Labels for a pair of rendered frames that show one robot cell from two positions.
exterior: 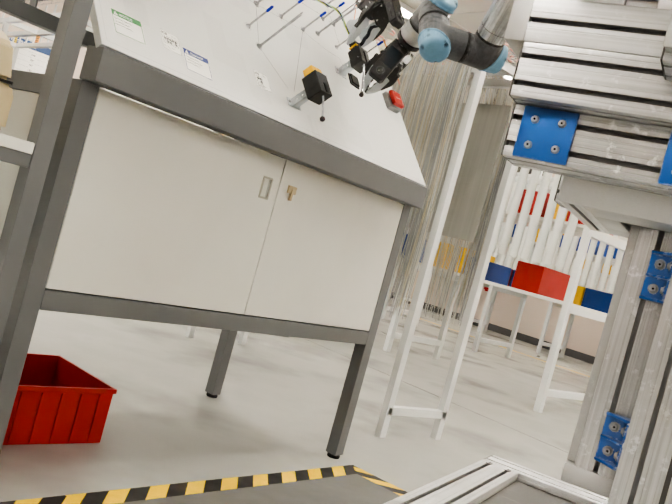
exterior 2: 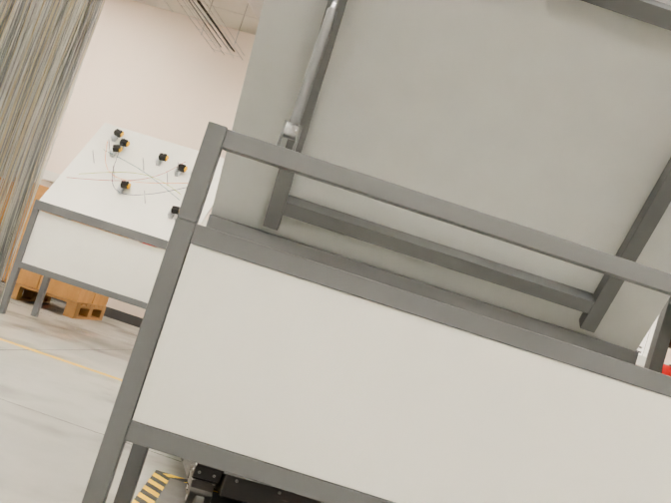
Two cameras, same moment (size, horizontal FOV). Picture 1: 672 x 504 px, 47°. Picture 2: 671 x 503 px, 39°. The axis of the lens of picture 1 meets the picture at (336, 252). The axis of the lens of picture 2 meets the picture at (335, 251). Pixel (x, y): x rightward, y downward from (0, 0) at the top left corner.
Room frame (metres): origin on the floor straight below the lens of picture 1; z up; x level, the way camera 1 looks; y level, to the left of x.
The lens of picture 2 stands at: (3.68, 1.89, 0.71)
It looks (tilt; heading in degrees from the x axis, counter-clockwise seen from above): 4 degrees up; 230
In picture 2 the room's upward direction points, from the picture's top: 18 degrees clockwise
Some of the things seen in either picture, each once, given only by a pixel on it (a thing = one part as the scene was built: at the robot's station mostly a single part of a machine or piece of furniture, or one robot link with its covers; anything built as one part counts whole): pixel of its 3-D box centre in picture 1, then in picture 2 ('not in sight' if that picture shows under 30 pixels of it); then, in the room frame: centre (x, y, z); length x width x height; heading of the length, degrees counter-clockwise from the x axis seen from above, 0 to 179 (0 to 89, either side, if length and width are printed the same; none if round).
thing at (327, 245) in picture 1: (330, 253); not in sight; (2.13, 0.01, 0.60); 0.55 x 0.03 x 0.39; 142
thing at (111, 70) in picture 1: (294, 146); (420, 295); (1.90, 0.17, 0.83); 1.18 x 0.05 x 0.06; 142
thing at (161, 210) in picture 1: (178, 215); not in sight; (1.70, 0.35, 0.60); 0.55 x 0.02 x 0.39; 142
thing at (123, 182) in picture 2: not in sight; (124, 234); (0.28, -4.62, 0.83); 1.18 x 0.72 x 1.65; 132
